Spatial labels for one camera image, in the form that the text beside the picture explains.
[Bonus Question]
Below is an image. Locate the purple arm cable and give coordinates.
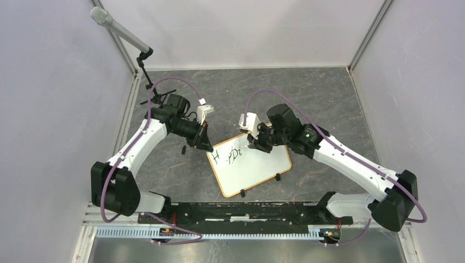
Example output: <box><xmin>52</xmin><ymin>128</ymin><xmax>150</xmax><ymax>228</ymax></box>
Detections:
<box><xmin>244</xmin><ymin>88</ymin><xmax>428</xmax><ymax>247</ymax></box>
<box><xmin>100</xmin><ymin>77</ymin><xmax>207</xmax><ymax>247</ymax></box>

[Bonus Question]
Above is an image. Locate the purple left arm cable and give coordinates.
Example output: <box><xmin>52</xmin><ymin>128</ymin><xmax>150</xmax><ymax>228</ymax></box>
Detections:
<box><xmin>100</xmin><ymin>77</ymin><xmax>207</xmax><ymax>247</ymax></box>

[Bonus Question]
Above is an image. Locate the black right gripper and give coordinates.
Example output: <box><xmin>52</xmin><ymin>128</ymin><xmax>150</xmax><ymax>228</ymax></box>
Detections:
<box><xmin>247</xmin><ymin>122</ymin><xmax>289</xmax><ymax>153</ymax></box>

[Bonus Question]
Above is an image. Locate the slotted cable duct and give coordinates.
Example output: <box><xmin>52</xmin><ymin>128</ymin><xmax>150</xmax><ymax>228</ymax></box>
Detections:
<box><xmin>95</xmin><ymin>226</ymin><xmax>322</xmax><ymax>241</ymax></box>

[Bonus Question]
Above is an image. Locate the grey microphone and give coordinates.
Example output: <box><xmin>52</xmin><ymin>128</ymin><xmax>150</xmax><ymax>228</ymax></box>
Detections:
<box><xmin>90</xmin><ymin>7</ymin><xmax>152</xmax><ymax>53</ymax></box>

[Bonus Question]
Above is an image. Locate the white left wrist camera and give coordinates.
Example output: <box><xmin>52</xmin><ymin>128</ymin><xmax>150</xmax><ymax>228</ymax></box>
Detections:
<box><xmin>196</xmin><ymin>98</ymin><xmax>214</xmax><ymax>124</ymax></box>

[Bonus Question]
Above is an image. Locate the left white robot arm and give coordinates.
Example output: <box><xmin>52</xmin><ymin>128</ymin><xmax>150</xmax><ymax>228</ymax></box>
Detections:
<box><xmin>90</xmin><ymin>94</ymin><xmax>214</xmax><ymax>223</ymax></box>

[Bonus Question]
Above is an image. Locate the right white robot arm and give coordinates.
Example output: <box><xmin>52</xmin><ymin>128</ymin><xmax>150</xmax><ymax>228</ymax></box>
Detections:
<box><xmin>239</xmin><ymin>104</ymin><xmax>419</xmax><ymax>232</ymax></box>

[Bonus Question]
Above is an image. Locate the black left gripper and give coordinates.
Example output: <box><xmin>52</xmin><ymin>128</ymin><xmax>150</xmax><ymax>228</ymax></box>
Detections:
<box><xmin>171</xmin><ymin>118</ymin><xmax>213</xmax><ymax>153</ymax></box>

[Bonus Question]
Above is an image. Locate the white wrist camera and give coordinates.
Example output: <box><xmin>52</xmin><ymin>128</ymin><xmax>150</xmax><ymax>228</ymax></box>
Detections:
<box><xmin>239</xmin><ymin>112</ymin><xmax>260</xmax><ymax>139</ymax></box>
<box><xmin>196</xmin><ymin>98</ymin><xmax>214</xmax><ymax>124</ymax></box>

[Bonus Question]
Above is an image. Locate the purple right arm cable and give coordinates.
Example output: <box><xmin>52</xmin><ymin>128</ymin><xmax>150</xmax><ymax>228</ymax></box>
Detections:
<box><xmin>244</xmin><ymin>88</ymin><xmax>428</xmax><ymax>247</ymax></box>

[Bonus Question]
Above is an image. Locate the yellow framed whiteboard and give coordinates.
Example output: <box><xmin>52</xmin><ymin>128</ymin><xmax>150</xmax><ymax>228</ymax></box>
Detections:
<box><xmin>206</xmin><ymin>134</ymin><xmax>292</xmax><ymax>198</ymax></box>

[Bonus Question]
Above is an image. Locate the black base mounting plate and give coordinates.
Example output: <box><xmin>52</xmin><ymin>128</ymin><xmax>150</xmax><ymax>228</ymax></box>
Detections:
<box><xmin>157</xmin><ymin>202</ymin><xmax>353</xmax><ymax>234</ymax></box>

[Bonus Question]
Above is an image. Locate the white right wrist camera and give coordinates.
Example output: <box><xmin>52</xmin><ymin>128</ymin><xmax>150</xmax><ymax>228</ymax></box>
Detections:
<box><xmin>239</xmin><ymin>112</ymin><xmax>260</xmax><ymax>139</ymax></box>

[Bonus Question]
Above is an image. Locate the black microphone stand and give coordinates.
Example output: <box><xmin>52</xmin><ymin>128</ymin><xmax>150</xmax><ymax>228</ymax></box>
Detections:
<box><xmin>136</xmin><ymin>48</ymin><xmax>177</xmax><ymax>106</ymax></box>

